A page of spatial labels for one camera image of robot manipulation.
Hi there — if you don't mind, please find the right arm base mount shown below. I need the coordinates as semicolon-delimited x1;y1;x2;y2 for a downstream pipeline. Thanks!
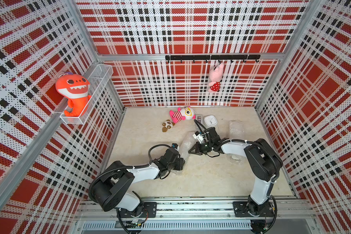
233;201;275;218

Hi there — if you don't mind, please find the orange shark plush toy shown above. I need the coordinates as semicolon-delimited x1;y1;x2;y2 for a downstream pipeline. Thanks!
55;72;92;117

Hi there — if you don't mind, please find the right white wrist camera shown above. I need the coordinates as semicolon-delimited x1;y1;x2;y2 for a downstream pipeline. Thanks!
193;131;205;144

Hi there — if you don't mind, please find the black wall hook rail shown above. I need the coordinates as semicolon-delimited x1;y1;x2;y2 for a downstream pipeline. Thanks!
165;54;261;61

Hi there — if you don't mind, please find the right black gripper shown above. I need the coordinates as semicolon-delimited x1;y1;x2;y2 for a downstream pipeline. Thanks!
188;141;213;156

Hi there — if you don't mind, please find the bubble wrap sheet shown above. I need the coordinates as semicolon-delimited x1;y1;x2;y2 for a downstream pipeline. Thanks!
172;132;197;176
229;119;246;161

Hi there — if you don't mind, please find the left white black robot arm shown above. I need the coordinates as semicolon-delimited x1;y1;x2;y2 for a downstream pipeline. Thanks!
88;143;185;217

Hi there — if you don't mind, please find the brown white dog plush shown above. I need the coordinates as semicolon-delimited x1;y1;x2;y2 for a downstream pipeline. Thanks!
162;120;175;133

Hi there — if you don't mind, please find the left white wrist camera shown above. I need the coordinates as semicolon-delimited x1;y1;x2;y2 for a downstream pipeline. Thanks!
172;143;179;150

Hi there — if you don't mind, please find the pink striped owl plush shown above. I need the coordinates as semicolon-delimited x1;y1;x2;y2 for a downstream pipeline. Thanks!
169;107;196;124

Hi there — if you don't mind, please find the aluminium front rail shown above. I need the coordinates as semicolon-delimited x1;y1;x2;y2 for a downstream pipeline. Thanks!
75;196;314;218

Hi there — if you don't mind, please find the clear acrylic wall shelf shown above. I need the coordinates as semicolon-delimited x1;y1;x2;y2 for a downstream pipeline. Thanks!
56;64;116;125

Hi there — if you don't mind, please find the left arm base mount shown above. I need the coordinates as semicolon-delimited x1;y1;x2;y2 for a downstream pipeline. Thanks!
117;202;158;218

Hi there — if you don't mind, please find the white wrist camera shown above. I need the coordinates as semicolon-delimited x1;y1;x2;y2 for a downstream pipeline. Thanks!
172;143;179;150
193;131;205;144

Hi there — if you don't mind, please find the pink pig plush toy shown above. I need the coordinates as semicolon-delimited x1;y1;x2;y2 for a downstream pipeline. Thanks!
208;62;224;93

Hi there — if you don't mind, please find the white square clock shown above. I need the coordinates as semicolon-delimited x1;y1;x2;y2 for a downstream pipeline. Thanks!
204;115;218;128

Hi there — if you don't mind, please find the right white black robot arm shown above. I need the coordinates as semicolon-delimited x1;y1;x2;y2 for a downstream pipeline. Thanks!
188;127;283;217

